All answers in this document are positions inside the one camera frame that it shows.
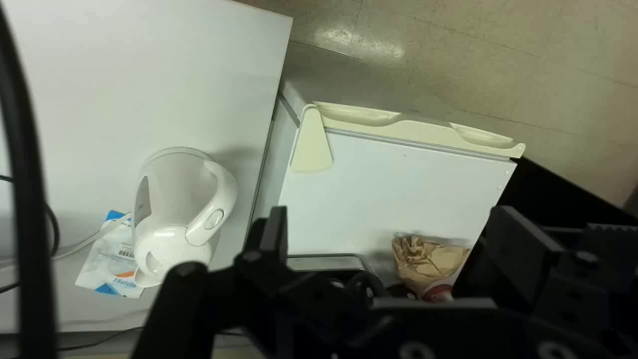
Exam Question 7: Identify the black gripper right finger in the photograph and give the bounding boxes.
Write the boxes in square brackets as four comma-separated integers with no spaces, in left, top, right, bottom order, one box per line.
[457,205,567,321]

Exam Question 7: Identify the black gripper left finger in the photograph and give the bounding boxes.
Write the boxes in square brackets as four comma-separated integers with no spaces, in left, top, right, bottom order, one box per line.
[236,205,375,341]

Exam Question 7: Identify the black steel coffee machine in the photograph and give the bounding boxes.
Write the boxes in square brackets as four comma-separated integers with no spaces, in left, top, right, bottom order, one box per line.
[457,155,638,301]

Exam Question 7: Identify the crumpled brown paper bag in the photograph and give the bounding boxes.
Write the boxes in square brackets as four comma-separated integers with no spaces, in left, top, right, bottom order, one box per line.
[389,231,473,303]

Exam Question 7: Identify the white electric kettle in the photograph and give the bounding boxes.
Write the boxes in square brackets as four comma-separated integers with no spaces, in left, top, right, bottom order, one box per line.
[130,145,240,289]

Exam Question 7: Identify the white mini fridge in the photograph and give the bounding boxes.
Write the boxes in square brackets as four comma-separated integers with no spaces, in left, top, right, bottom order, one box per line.
[252,79,529,271]

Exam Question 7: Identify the white blue paper packet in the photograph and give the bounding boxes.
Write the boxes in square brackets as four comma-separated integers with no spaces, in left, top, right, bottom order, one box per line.
[74,207,148,299]

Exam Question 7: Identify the white kettle cord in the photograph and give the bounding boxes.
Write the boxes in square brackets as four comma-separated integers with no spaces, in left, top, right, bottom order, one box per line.
[54,221,112,263]

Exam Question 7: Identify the thin black cable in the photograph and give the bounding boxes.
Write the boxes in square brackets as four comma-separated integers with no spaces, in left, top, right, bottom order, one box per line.
[0,173,64,295]

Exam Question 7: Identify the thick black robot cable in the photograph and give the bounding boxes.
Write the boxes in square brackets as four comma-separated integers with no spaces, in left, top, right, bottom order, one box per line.
[0,0,60,359]

